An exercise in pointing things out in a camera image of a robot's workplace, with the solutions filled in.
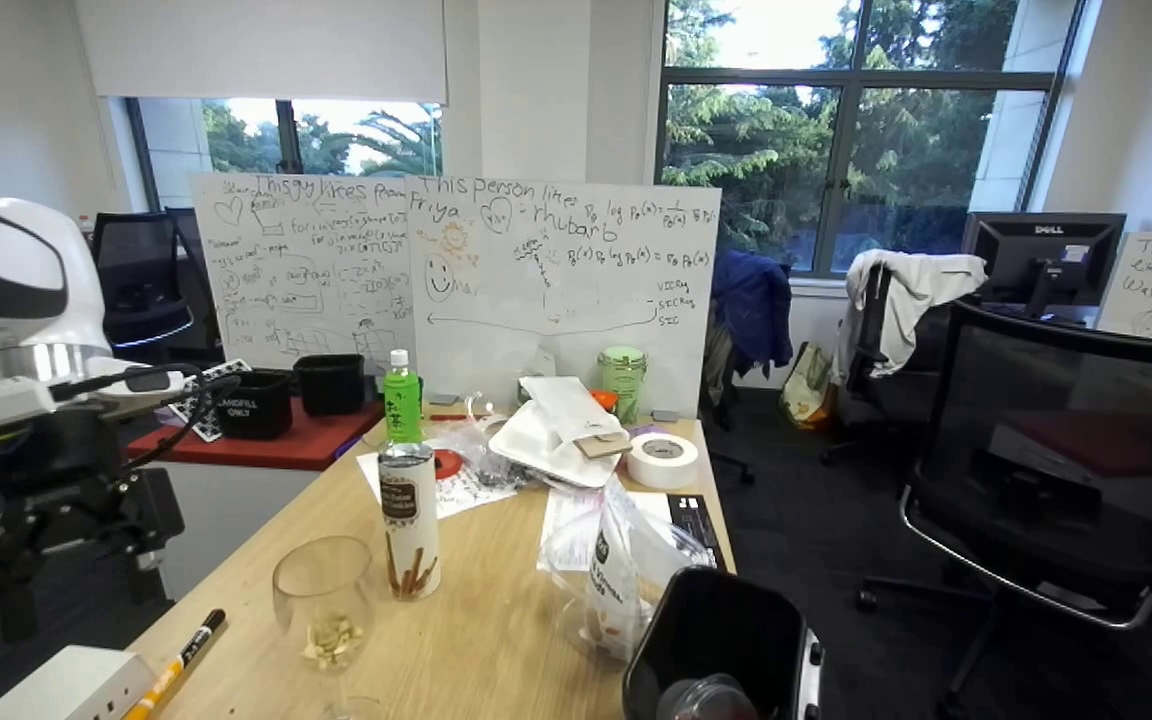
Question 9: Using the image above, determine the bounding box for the crumpled clear plastic bag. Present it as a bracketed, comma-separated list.
[585, 483, 687, 663]

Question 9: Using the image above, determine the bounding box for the black chair under white cloth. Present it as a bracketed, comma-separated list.
[847, 259, 952, 431]

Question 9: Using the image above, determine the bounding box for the white roller blind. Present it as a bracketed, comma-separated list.
[73, 0, 452, 108]

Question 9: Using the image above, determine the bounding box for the clear glass cup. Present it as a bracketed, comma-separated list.
[270, 532, 381, 678]

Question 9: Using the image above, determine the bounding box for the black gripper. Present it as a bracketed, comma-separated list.
[0, 396, 188, 648]

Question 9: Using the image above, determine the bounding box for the black office chair silver trim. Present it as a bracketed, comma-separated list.
[88, 213, 229, 368]

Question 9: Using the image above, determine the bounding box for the whiteboard with dense writing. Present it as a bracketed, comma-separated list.
[188, 174, 421, 384]

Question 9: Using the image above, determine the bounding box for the small black Dell monitor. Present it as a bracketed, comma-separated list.
[960, 209, 1132, 333]

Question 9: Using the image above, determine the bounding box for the black landfill bin with trash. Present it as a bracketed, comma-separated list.
[622, 565, 828, 720]

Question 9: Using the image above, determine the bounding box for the light green container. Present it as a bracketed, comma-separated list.
[591, 346, 652, 428]

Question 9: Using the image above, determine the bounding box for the tall clear canister black label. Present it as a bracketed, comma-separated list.
[375, 442, 443, 604]

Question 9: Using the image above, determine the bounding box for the white papers pile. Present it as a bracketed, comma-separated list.
[484, 374, 632, 491]

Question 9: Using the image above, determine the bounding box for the clear plastic zip bag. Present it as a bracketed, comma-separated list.
[532, 482, 682, 582]

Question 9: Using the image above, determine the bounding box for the small brown card box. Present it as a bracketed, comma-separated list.
[572, 428, 637, 465]

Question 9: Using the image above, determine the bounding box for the black mesh office chair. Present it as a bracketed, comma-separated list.
[851, 295, 1152, 720]

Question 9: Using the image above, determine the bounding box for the yellow bag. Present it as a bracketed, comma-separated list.
[777, 336, 845, 431]

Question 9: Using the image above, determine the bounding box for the blue jacket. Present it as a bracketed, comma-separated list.
[712, 250, 798, 375]

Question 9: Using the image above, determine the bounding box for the white power box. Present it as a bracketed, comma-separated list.
[0, 643, 160, 720]

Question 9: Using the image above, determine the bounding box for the white cloth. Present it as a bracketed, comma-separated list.
[845, 246, 991, 384]

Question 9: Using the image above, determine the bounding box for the green plastic bottle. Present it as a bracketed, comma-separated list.
[381, 347, 430, 452]

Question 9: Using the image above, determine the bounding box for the white paper sheet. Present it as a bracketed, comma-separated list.
[357, 425, 527, 527]

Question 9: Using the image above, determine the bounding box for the whiteboard with sun drawing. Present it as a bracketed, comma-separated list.
[409, 177, 726, 419]

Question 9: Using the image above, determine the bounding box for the black yellow marker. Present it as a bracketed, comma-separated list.
[126, 607, 234, 720]

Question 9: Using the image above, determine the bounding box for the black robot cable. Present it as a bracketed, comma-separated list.
[48, 355, 253, 465]

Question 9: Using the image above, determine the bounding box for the white tape roll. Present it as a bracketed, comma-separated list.
[624, 428, 706, 491]

